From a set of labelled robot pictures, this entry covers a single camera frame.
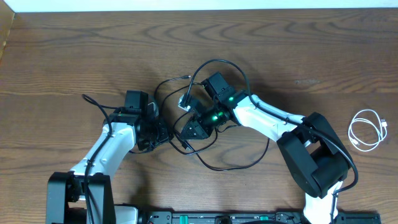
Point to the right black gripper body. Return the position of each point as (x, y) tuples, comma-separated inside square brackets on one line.
[(206, 124)]

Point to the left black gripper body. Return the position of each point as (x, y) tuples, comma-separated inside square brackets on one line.
[(155, 134)]

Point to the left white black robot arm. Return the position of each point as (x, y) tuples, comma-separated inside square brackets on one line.
[(84, 193)]

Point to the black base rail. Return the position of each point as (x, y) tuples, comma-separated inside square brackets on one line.
[(242, 217)]

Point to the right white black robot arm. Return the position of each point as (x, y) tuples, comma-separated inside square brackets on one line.
[(313, 153)]

